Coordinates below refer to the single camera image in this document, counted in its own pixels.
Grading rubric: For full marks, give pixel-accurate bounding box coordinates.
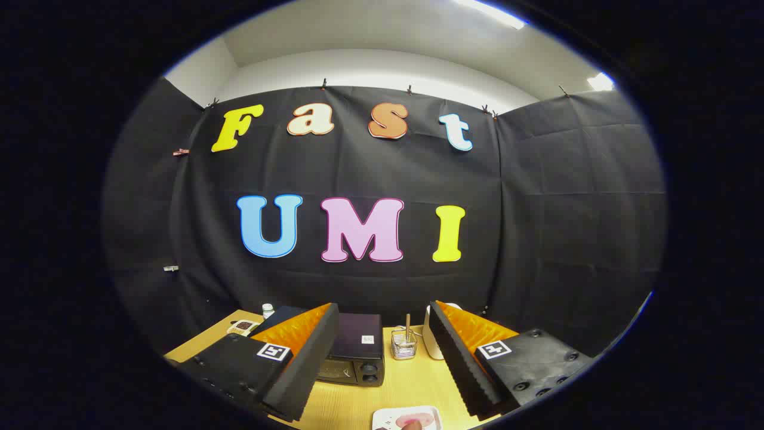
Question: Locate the black backdrop cloth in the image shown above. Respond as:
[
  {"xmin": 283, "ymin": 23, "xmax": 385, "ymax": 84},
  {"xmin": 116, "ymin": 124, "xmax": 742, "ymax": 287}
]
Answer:
[{"xmin": 101, "ymin": 78, "xmax": 668, "ymax": 359}]

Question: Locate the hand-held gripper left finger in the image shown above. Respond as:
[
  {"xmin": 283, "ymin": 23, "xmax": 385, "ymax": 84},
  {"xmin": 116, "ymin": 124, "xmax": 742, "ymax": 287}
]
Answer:
[{"xmin": 178, "ymin": 302, "xmax": 341, "ymax": 423}]

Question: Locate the long ceiling light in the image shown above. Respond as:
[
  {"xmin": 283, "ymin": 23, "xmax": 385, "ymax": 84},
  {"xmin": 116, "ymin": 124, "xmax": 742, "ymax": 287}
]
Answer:
[{"xmin": 457, "ymin": 0, "xmax": 529, "ymax": 30}]

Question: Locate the black toaster oven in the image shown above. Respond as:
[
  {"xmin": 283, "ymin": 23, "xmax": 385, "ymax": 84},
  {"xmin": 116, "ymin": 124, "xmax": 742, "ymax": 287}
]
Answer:
[{"xmin": 254, "ymin": 306, "xmax": 386, "ymax": 388}]

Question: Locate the metal wire utensil holder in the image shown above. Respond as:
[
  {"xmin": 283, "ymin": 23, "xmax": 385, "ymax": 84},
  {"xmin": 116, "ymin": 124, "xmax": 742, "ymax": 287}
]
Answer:
[{"xmin": 391, "ymin": 330, "xmax": 417, "ymax": 360}]

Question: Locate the pink round ham slice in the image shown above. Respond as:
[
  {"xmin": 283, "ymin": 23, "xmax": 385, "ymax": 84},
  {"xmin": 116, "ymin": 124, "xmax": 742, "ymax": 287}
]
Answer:
[{"xmin": 395, "ymin": 412, "xmax": 435, "ymax": 429}]

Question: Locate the white square plate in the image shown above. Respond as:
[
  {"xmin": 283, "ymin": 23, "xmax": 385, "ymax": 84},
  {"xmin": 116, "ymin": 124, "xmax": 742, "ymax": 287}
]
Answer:
[{"xmin": 372, "ymin": 406, "xmax": 443, "ymax": 430}]

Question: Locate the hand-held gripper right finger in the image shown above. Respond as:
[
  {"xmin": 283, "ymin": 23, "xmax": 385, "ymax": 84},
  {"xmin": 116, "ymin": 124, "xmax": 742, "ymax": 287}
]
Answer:
[{"xmin": 427, "ymin": 300, "xmax": 594, "ymax": 420}]

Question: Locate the white pop-up toaster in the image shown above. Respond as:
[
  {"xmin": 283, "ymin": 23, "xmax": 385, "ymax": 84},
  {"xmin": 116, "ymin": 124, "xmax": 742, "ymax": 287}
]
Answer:
[{"xmin": 423, "ymin": 303, "xmax": 463, "ymax": 361}]

